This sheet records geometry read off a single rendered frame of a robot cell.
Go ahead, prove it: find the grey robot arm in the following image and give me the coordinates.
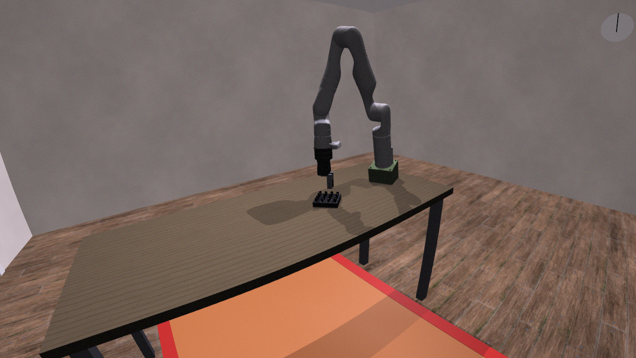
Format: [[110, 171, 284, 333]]
[[313, 26, 394, 169]]

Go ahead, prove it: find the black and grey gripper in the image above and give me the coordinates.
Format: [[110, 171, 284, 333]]
[[314, 136, 341, 189]]

